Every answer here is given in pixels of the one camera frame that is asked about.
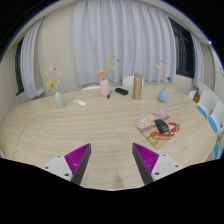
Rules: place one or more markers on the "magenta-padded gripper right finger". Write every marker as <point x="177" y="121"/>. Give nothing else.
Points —
<point x="165" y="165"/>

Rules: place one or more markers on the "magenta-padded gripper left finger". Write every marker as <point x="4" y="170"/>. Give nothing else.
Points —
<point x="60" y="165"/>

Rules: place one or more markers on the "black computer mouse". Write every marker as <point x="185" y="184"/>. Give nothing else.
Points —
<point x="161" y="126"/>

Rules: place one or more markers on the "printed pink red mouse pad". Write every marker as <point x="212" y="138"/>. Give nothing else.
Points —
<point x="146" y="125"/>

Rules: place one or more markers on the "green vase with dried flowers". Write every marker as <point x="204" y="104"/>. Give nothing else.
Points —
<point x="59" y="100"/>

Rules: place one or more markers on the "white remote control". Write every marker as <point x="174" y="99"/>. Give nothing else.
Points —
<point x="80" y="102"/>

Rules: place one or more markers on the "blue vase with dried flowers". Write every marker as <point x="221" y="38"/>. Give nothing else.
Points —
<point x="162" y="96"/>

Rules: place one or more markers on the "white and blue chairs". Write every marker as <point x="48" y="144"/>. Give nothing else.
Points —
<point x="208" y="106"/>

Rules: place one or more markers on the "brown thermos bottle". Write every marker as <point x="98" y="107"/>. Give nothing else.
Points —
<point x="137" y="86"/>

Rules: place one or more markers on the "black rectangular case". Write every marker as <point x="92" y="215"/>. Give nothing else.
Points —
<point x="121" y="91"/>

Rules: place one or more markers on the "dark marker pen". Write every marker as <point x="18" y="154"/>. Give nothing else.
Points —
<point x="109" y="94"/>

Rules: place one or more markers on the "pink vase with dried flowers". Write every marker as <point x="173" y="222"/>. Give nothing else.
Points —
<point x="104" y="88"/>

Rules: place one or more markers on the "dark framed window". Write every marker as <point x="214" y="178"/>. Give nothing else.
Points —
<point x="182" y="50"/>
<point x="18" y="66"/>

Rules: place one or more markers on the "narrow white curtain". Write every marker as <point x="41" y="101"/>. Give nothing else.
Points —
<point x="198" y="60"/>
<point x="30" y="60"/>

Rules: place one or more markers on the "wide white curtain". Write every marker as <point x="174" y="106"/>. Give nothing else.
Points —
<point x="123" y="36"/>

